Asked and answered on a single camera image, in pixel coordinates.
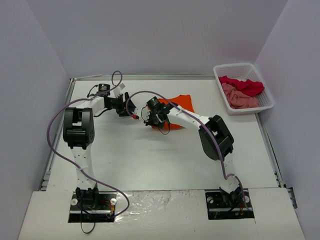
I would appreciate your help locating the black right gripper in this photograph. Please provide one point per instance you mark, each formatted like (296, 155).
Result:
(152, 117)

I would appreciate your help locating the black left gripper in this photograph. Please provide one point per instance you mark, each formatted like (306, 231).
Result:
(126, 106)

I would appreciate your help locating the orange t shirt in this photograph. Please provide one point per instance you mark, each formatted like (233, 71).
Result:
(182, 102)

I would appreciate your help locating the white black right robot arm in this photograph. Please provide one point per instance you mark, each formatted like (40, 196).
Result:
(215, 137)

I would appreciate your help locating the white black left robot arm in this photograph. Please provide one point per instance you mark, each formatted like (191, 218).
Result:
(79, 134)

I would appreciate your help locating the dusty pink t shirt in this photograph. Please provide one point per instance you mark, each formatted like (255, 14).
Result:
(238, 100)

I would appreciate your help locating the magenta t shirt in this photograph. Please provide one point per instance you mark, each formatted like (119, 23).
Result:
(247, 87)

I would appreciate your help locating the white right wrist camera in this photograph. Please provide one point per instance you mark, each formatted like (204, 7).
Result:
(145, 114)

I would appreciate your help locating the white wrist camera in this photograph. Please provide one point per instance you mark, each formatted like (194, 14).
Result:
(145, 114)
(118, 90)

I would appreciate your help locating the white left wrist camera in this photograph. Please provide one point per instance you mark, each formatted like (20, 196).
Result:
(118, 90)

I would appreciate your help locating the aluminium table edge rail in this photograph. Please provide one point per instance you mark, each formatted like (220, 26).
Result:
(56, 128)

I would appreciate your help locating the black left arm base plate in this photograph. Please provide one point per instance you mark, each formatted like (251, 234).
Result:
(101, 210)

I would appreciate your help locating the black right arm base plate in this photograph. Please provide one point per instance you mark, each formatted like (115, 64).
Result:
(222, 206)

